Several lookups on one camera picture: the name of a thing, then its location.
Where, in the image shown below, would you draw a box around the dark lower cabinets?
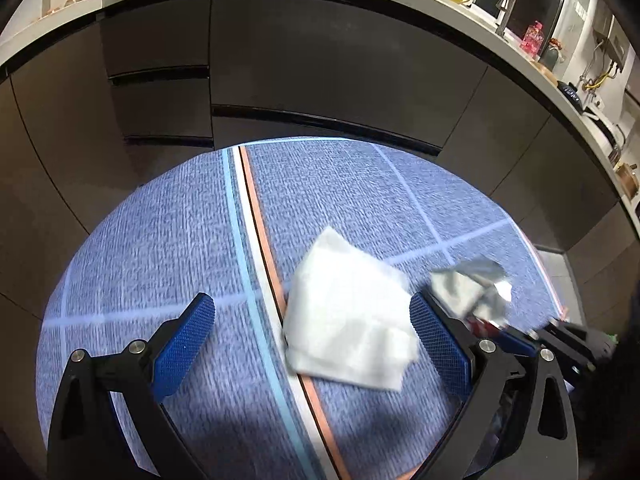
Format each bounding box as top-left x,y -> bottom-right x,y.
1,0 -> 622,467

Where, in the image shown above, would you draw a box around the kitchen faucet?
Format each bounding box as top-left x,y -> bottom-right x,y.
496,0 -> 516,37

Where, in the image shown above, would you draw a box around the silver foil wrapper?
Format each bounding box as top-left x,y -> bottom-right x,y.
430,257 -> 512,326

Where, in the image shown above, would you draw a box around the pink bottle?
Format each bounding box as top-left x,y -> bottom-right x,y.
520,21 -> 544,58

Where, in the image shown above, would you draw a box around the white paper napkin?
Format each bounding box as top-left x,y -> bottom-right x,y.
283,226 -> 419,392

